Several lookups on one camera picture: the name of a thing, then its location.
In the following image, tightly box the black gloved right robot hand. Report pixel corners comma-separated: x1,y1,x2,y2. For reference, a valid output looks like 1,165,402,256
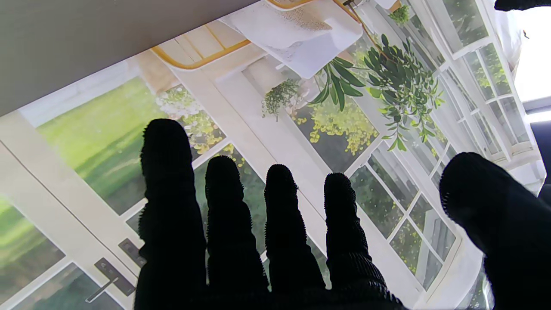
134,118,551,310

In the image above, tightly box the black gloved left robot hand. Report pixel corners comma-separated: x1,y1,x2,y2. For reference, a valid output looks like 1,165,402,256
494,0,551,12

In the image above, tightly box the printed garden window backdrop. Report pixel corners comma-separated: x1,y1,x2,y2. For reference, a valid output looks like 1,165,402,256
0,0,547,310

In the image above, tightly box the ceiling light strip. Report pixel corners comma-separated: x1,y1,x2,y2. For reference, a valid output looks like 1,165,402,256
526,110,551,124

